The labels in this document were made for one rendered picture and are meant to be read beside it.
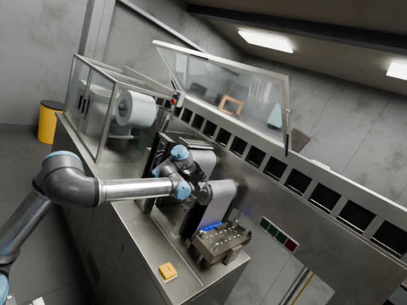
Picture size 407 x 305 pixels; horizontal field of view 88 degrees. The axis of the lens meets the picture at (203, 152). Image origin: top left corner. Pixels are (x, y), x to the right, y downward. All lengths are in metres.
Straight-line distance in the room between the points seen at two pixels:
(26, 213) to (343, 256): 1.35
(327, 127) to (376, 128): 1.03
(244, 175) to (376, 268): 0.78
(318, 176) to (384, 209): 0.29
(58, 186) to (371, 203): 1.26
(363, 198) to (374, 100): 5.63
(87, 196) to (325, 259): 1.16
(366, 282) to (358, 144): 5.51
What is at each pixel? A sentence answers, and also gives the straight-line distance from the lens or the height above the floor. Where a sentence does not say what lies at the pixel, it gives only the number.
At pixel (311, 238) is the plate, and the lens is 1.35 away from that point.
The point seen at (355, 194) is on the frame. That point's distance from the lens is 1.26.
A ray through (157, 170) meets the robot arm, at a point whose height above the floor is 1.40.
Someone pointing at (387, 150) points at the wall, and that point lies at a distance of 6.71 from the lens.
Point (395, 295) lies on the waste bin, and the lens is 3.43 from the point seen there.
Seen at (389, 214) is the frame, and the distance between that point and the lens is 1.27.
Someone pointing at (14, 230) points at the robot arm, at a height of 1.16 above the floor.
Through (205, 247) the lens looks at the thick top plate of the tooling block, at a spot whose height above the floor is 1.02.
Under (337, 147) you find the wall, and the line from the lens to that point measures 6.69.
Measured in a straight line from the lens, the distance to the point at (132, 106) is 1.88.
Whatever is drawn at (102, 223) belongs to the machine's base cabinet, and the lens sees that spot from 1.76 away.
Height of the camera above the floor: 1.81
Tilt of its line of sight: 17 degrees down
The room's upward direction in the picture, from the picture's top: 22 degrees clockwise
